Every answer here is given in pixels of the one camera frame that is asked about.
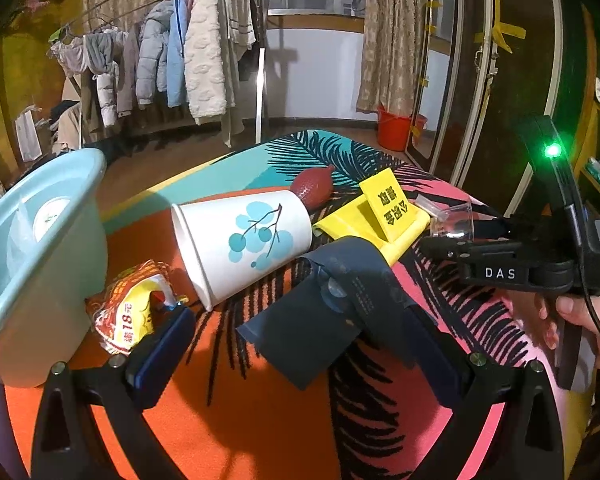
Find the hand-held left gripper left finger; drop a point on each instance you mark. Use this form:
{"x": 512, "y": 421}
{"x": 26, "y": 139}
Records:
{"x": 155, "y": 362}

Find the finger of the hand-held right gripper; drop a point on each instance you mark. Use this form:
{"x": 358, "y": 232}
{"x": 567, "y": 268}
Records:
{"x": 497, "y": 227}
{"x": 470, "y": 249}

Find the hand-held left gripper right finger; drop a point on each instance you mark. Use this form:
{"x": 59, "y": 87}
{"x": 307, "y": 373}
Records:
{"x": 430, "y": 360}

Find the clear plastic cup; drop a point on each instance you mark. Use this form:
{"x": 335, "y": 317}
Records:
{"x": 452, "y": 222}

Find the orange snack wrapper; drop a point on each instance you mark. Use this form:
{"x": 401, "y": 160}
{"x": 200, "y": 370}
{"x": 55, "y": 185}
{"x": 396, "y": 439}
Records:
{"x": 125, "y": 310}

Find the white cup blue berry print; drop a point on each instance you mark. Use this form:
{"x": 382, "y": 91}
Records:
{"x": 245, "y": 245}

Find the light blue plastic basin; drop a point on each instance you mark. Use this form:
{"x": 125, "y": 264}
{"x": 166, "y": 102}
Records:
{"x": 10, "y": 310}

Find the person's right hand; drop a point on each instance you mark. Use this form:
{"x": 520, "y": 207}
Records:
{"x": 577, "y": 310}

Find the colourful leaf print tablecloth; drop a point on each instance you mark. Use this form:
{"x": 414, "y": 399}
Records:
{"x": 240, "y": 420}

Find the red plastic bucket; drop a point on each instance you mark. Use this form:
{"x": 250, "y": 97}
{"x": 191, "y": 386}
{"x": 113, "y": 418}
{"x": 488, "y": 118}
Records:
{"x": 395, "y": 130}

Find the dark brown wardrobe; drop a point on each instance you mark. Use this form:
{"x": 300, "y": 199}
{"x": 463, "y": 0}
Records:
{"x": 525, "y": 85}

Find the dark red oval toy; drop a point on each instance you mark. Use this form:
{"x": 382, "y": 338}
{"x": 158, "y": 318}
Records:
{"x": 312, "y": 187}

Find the pile of clothes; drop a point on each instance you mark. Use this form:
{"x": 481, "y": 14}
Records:
{"x": 67, "y": 130}

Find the metal clothes rack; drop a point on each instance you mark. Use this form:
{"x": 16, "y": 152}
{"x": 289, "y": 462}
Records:
{"x": 263, "y": 100}

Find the white paper bag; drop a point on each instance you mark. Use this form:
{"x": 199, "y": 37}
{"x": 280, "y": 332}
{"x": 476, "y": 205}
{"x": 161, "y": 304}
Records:
{"x": 27, "y": 137}

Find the white puffer jacket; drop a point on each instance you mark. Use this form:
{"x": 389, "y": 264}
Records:
{"x": 106, "y": 100}

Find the taupe coat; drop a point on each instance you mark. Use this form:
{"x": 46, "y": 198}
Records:
{"x": 127, "y": 75}

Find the light blue jacket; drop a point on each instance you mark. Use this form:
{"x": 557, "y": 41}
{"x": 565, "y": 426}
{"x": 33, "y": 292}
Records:
{"x": 176, "y": 60}

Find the white fleece jacket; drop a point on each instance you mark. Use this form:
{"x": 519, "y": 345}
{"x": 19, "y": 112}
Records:
{"x": 205, "y": 60}

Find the grey-blue puffer jacket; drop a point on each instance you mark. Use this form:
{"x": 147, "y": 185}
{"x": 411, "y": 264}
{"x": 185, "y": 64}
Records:
{"x": 152, "y": 55}

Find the grey hoodie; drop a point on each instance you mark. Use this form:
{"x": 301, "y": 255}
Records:
{"x": 100, "y": 52}

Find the pale pink top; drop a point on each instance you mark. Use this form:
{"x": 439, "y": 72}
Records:
{"x": 70, "y": 57}

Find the beige striped cardigan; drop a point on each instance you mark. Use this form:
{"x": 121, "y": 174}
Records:
{"x": 240, "y": 20}

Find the pink artificial flowers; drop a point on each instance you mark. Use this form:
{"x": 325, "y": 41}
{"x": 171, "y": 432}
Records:
{"x": 35, "y": 4}

